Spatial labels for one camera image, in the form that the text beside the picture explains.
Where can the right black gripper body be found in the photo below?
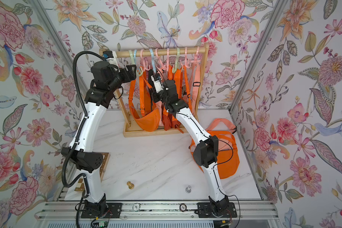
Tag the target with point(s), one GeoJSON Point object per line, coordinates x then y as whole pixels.
{"type": "Point", "coordinates": [163, 98]}

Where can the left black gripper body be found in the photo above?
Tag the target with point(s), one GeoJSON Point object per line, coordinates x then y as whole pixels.
{"type": "Point", "coordinates": [121, 78]}

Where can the pink sling bag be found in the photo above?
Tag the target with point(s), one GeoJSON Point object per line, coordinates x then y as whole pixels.
{"type": "Point", "coordinates": [224, 130]}

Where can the orange sling bag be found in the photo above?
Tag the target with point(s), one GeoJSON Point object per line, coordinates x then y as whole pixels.
{"type": "Point", "coordinates": [150, 116]}
{"type": "Point", "coordinates": [228, 162]}

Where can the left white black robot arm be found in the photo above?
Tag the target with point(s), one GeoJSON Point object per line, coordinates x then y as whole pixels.
{"type": "Point", "coordinates": [81, 162]}

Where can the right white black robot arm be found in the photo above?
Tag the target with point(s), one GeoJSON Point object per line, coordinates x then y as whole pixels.
{"type": "Point", "coordinates": [206, 145]}

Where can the rust orange bag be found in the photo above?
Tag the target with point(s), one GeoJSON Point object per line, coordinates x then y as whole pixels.
{"type": "Point", "coordinates": [170, 122]}

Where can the far right pink bag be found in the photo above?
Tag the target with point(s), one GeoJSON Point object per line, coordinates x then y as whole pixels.
{"type": "Point", "coordinates": [195, 84]}

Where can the wooden clothes rack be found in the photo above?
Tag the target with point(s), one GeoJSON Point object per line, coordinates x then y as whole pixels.
{"type": "Point", "coordinates": [170, 79]}

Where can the silver chess piece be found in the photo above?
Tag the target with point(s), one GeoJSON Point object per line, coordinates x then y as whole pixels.
{"type": "Point", "coordinates": [188, 189]}

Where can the gold chess piece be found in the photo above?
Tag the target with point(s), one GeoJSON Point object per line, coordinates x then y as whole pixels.
{"type": "Point", "coordinates": [130, 185]}

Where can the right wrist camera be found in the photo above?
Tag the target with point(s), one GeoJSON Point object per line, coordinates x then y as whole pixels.
{"type": "Point", "coordinates": [157, 82]}

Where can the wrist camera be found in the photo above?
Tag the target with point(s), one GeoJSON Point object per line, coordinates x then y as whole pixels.
{"type": "Point", "coordinates": [157, 82]}
{"type": "Point", "coordinates": [111, 58]}

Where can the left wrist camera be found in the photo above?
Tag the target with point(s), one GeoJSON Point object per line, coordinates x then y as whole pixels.
{"type": "Point", "coordinates": [111, 58]}

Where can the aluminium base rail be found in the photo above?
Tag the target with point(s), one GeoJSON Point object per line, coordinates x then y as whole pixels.
{"type": "Point", "coordinates": [132, 210]}

